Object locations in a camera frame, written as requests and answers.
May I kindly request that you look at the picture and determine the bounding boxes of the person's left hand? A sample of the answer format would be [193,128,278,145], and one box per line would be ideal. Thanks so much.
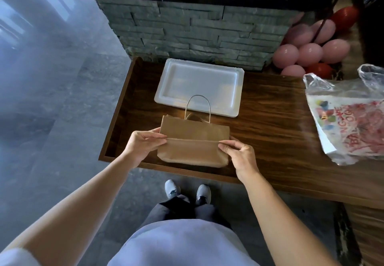
[121,127,168,168]

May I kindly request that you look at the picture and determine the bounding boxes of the person's right hand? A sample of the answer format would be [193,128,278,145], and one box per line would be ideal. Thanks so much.
[218,136,260,184]

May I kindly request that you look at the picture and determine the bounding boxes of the brown paper bag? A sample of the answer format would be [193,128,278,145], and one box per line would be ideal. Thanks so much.
[157,95,231,168]

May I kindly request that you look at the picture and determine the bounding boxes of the person's left forearm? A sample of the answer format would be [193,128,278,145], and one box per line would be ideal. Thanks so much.
[0,154,134,262]

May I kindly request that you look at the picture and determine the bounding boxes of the person's right forearm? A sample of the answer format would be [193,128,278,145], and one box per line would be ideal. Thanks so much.
[236,170,341,266]

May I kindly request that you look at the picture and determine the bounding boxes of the person's left grey shoe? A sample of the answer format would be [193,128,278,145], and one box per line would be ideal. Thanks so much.
[165,179,181,200]

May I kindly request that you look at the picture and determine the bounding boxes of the person's grey shoe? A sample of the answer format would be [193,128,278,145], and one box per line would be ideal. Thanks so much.
[165,179,181,200]
[196,184,212,205]

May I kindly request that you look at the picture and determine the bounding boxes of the person's right grey shoe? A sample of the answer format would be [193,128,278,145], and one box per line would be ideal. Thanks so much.
[196,184,212,205]

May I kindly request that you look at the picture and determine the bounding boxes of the white foam tray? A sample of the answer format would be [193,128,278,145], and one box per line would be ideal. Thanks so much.
[154,58,245,118]

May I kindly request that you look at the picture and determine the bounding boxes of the person's dark trousers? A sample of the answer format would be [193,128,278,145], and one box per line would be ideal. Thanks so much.
[140,195,232,231]

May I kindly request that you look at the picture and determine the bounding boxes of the person's light shirt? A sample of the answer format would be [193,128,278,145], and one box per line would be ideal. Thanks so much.
[0,219,260,266]

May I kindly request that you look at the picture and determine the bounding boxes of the red balloon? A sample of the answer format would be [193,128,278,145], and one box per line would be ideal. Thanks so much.
[305,62,334,79]
[331,5,360,32]

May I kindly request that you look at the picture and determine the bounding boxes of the cluster of pink balloons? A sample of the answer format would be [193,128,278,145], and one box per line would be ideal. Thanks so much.
[272,12,351,78]

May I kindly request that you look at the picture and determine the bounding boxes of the printed clear plastic bag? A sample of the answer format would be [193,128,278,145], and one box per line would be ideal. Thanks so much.
[303,64,384,167]

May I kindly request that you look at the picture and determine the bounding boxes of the thin black stand rod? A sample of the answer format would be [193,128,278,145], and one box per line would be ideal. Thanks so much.
[313,0,348,43]

